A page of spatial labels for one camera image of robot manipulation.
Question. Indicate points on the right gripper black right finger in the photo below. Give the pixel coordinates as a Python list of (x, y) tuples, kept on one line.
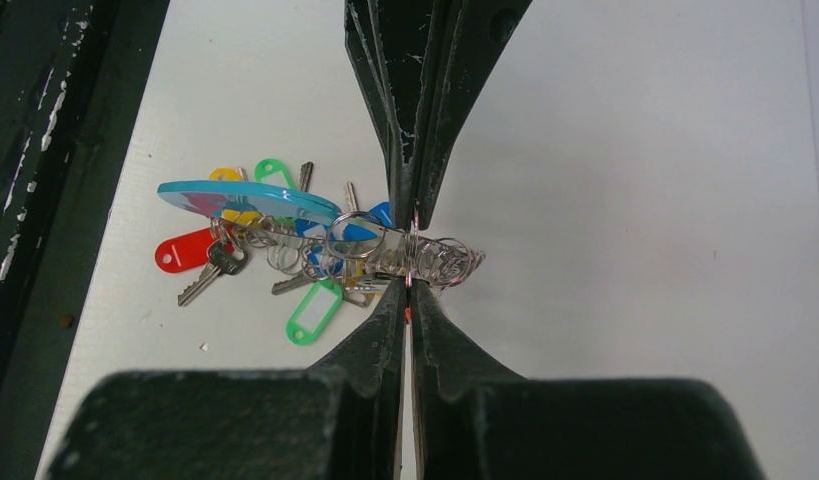
[(475, 418)]

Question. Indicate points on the black mounting base rail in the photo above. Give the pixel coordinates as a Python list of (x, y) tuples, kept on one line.
[(72, 77)]

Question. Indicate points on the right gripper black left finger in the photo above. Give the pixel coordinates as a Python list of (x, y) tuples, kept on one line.
[(339, 418)]

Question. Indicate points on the blue keyring with keys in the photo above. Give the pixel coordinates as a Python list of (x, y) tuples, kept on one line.
[(336, 254)]

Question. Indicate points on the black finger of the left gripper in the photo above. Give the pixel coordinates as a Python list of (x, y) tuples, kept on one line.
[(384, 40), (470, 39)]

